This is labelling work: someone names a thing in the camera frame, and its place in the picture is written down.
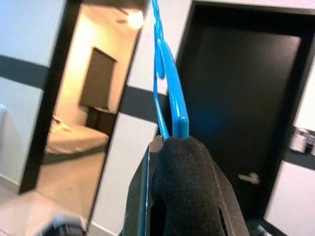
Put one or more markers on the blue plastic hanger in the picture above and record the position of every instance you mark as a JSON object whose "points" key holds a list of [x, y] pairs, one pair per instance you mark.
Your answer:
{"points": [[178, 110]]}

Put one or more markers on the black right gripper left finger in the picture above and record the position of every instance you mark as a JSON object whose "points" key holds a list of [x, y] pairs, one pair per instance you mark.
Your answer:
{"points": [[139, 196]]}

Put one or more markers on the black knit garment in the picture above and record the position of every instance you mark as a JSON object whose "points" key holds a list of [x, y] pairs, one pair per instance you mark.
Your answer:
{"points": [[184, 184]]}

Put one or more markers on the black cabinet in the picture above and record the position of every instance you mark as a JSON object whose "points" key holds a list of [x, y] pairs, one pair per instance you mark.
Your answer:
{"points": [[103, 120]]}

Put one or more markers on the black door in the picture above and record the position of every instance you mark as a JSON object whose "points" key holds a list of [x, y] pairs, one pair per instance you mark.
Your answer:
{"points": [[246, 98]]}

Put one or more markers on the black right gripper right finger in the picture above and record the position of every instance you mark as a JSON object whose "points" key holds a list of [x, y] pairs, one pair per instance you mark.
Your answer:
{"points": [[231, 216]]}

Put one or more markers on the bed with beige sheet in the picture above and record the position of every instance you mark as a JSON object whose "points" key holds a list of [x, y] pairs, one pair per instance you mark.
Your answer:
{"points": [[73, 140]]}

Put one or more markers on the ceiling fan light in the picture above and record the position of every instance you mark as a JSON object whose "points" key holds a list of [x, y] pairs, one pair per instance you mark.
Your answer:
{"points": [[135, 19]]}

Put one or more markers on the dark window blind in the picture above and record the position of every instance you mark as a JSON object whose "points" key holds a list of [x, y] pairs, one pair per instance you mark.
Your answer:
{"points": [[98, 81]]}

